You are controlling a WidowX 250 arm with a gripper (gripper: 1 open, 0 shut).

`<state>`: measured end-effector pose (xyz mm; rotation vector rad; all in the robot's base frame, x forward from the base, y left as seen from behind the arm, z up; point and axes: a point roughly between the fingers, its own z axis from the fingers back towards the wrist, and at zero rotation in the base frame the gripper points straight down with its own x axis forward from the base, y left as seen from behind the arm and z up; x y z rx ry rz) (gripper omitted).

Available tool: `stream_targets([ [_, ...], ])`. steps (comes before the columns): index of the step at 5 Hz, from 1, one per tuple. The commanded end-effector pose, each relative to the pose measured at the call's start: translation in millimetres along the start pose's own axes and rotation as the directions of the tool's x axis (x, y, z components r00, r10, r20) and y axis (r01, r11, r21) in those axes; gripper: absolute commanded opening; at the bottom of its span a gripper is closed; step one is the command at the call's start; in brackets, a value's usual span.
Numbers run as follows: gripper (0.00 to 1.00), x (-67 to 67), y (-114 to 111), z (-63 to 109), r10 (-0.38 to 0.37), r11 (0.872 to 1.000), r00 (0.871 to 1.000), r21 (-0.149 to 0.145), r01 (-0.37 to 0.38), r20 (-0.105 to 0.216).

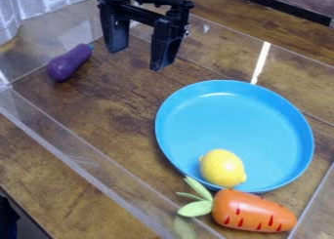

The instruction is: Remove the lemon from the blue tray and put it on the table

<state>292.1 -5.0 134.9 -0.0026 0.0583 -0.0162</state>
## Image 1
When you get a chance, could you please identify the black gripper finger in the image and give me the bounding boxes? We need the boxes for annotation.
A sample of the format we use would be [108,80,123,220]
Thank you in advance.
[99,5,131,53]
[150,19,187,71]

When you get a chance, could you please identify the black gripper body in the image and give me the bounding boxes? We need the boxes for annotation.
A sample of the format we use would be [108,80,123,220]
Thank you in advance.
[98,0,195,30]

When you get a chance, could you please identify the blue round tray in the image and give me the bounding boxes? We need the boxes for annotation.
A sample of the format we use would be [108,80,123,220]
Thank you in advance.
[155,80,314,193]

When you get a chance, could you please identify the yellow toy lemon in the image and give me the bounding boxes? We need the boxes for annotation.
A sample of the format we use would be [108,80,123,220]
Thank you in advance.
[199,149,247,187]

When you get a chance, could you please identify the purple toy eggplant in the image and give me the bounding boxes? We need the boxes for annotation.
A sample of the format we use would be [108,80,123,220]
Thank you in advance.
[47,44,94,82]

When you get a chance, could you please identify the white brick-pattern curtain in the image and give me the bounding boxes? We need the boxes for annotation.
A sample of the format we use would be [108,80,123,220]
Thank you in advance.
[0,0,84,46]

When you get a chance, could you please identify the orange toy carrot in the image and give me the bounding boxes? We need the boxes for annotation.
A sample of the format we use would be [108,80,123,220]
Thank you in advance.
[178,177,298,233]

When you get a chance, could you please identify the clear acrylic enclosure wall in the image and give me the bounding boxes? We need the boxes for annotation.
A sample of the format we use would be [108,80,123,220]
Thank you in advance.
[0,0,334,239]

